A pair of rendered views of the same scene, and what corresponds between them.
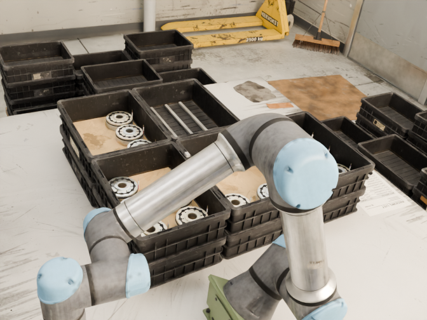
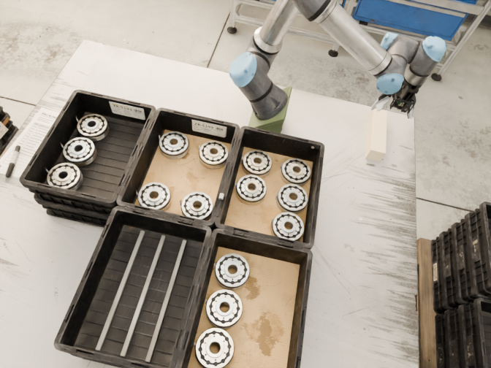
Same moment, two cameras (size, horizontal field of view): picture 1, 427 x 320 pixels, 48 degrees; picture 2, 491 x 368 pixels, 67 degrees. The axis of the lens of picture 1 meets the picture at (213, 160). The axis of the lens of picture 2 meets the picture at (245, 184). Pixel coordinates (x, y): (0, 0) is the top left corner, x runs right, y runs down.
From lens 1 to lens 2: 1.76 m
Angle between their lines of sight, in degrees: 80
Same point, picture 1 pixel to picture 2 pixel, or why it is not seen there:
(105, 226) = (397, 61)
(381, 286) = (158, 88)
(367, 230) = not seen: hidden behind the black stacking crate
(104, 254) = (405, 48)
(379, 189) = (39, 133)
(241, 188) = (183, 171)
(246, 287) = (277, 90)
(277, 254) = (260, 69)
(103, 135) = (248, 336)
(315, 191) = not seen: outside the picture
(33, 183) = (333, 355)
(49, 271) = (441, 44)
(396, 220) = not seen: hidden behind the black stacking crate
